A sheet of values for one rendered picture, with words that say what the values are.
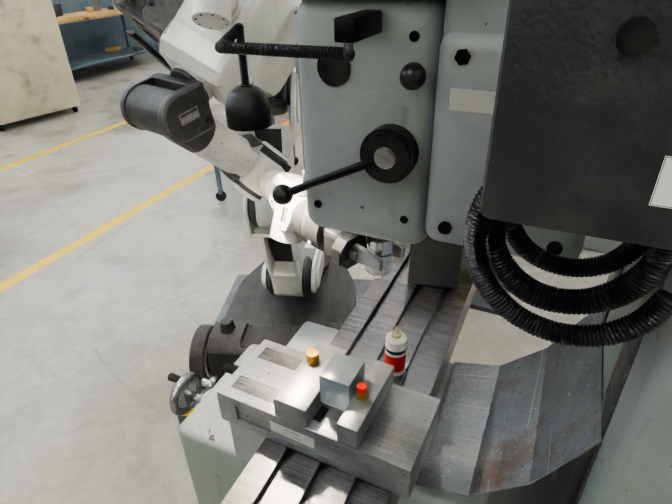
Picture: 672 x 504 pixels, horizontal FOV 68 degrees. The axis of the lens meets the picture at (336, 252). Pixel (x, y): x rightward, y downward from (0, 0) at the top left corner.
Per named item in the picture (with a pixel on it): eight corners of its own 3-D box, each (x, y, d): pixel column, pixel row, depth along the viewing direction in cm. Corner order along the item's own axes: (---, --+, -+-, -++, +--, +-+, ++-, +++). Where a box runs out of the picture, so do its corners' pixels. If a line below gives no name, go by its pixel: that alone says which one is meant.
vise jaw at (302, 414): (274, 415, 80) (272, 398, 78) (318, 356, 92) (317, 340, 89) (306, 429, 78) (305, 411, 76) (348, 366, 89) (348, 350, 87)
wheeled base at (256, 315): (250, 278, 222) (241, 211, 205) (367, 283, 217) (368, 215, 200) (204, 386, 168) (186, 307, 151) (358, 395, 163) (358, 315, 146)
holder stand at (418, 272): (407, 283, 123) (412, 210, 113) (416, 239, 141) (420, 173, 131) (457, 289, 120) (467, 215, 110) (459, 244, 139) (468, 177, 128)
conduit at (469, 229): (449, 325, 51) (474, 123, 40) (480, 249, 63) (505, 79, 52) (656, 378, 44) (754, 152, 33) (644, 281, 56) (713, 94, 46)
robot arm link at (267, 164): (282, 222, 110) (268, 198, 127) (310, 184, 108) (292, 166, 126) (242, 195, 105) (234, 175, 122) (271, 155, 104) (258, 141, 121)
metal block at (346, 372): (320, 402, 80) (318, 375, 77) (336, 377, 85) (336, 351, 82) (349, 413, 78) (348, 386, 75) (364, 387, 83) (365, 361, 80)
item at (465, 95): (419, 244, 66) (436, 30, 52) (461, 176, 84) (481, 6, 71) (576, 276, 59) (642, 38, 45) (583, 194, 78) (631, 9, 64)
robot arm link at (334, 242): (339, 235, 80) (291, 212, 88) (339, 284, 85) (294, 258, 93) (390, 210, 88) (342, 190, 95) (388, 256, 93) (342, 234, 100)
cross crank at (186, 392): (162, 419, 134) (153, 388, 128) (190, 389, 143) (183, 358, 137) (211, 439, 128) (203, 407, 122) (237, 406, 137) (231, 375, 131)
